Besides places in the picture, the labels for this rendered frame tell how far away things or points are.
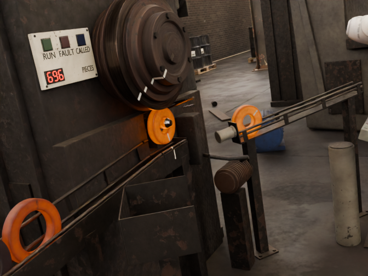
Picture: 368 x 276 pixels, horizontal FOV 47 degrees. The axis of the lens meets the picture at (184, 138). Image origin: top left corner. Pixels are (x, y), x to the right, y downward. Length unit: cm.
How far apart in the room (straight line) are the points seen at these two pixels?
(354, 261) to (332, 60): 240
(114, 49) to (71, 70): 17
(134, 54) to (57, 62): 27
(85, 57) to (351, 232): 152
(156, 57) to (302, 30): 290
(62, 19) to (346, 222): 161
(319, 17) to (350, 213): 239
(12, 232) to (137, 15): 86
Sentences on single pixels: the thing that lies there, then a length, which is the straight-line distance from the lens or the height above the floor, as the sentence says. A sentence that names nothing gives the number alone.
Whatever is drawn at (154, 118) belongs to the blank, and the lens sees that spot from 171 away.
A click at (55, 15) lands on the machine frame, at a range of 157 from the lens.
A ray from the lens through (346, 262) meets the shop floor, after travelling 223.
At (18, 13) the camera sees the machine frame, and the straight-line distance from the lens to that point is 148.
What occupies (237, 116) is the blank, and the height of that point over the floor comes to 74.
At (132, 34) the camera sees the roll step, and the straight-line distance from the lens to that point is 158.
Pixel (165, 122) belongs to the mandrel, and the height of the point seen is 82.
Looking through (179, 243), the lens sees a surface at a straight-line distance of 118.
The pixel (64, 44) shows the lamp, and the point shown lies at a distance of 153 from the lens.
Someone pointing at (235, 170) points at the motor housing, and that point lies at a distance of 198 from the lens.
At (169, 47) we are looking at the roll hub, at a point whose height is 112.
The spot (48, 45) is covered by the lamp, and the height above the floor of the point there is 120.
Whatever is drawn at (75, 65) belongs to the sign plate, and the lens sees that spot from 156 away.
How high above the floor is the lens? 116
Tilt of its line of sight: 14 degrees down
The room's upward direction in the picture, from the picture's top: 10 degrees counter-clockwise
